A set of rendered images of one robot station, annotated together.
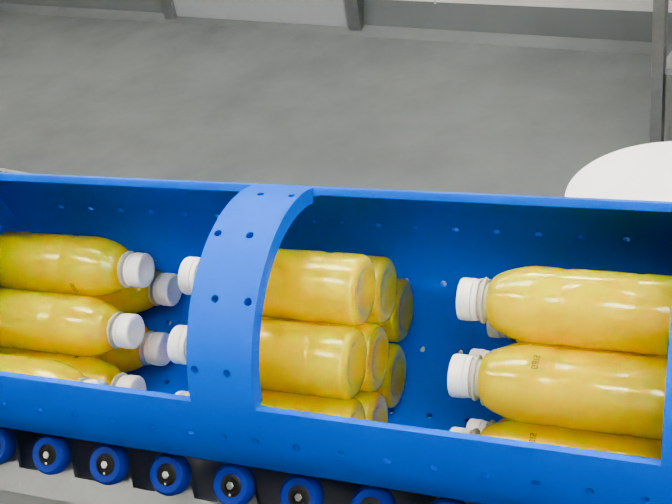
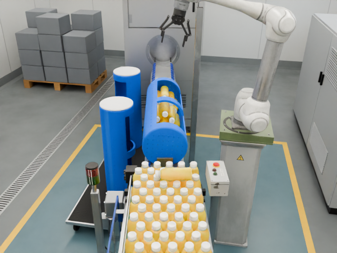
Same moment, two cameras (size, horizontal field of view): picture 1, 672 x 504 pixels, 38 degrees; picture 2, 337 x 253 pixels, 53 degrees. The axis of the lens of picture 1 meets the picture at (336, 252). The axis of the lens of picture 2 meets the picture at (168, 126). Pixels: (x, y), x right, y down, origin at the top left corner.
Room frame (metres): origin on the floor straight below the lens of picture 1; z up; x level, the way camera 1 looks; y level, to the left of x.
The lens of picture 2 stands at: (1.79, 2.08, 2.21)
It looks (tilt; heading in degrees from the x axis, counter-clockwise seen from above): 28 degrees down; 243
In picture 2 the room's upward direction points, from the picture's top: 1 degrees clockwise
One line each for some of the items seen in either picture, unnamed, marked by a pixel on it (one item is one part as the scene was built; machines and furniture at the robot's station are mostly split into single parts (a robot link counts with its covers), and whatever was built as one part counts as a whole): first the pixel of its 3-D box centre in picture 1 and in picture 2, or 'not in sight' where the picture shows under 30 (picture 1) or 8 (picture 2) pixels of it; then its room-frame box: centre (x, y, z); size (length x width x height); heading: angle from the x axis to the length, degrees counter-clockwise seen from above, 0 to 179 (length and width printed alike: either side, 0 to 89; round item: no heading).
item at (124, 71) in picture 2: not in sight; (126, 71); (0.65, -1.16, 1.03); 0.28 x 0.28 x 0.01
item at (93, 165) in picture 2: not in sight; (93, 178); (1.50, 0.70, 1.18); 0.06 x 0.06 x 0.16
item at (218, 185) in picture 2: not in sight; (216, 177); (0.84, 0.81, 1.05); 0.20 x 0.10 x 0.10; 65
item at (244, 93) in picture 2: not in sight; (246, 104); (0.32, 0.38, 1.23); 0.18 x 0.16 x 0.22; 67
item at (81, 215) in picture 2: not in sight; (121, 178); (0.94, -0.67, 0.07); 1.50 x 0.52 x 0.15; 54
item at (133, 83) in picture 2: not in sight; (128, 109); (0.65, -1.16, 0.59); 0.28 x 0.28 x 0.88
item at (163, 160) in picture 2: not in sight; (164, 165); (1.01, 0.50, 0.99); 0.10 x 0.02 x 0.12; 155
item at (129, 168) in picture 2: not in sight; (132, 175); (1.21, 0.46, 0.95); 0.10 x 0.07 x 0.10; 155
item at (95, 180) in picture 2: not in sight; (93, 177); (1.50, 0.70, 1.18); 0.06 x 0.06 x 0.05
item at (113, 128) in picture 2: not in sight; (119, 148); (1.01, -0.43, 0.59); 0.28 x 0.28 x 0.88
